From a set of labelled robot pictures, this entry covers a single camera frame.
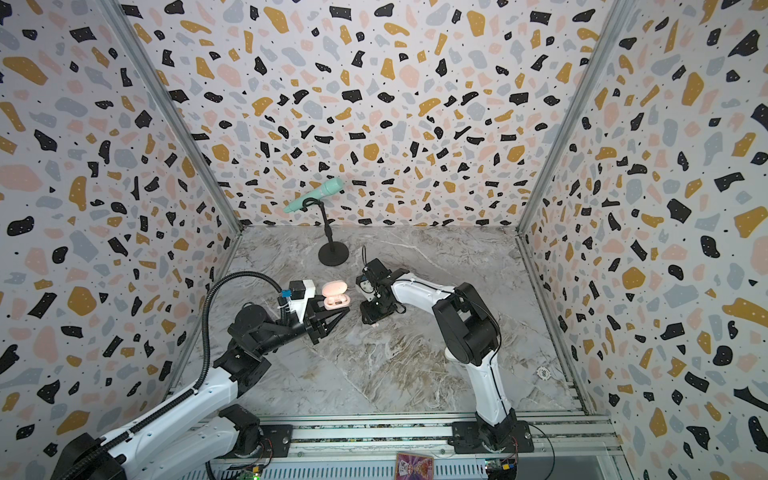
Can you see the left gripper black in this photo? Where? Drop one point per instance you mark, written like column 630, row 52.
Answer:
column 316, row 324

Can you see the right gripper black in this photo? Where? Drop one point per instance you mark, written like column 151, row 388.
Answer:
column 377, row 291

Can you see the pink earbud charging case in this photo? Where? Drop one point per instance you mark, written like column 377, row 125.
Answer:
column 335, row 295

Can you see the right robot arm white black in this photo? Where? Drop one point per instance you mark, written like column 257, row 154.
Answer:
column 471, row 333

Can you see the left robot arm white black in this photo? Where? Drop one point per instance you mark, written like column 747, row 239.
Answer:
column 204, row 421

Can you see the black microphone stand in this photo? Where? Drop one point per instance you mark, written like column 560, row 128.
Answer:
column 333, row 253

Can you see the mint green microphone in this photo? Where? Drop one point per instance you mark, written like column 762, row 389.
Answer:
column 329, row 188

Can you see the colourful card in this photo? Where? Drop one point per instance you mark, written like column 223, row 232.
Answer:
column 410, row 466

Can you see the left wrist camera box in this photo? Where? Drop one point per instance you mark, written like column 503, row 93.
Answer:
column 294, row 300

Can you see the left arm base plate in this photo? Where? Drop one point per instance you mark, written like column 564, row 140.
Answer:
column 267, row 442

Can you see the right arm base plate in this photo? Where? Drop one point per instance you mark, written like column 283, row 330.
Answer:
column 476, row 437

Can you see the aluminium rail frame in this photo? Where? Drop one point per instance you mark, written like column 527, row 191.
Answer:
column 568, row 445

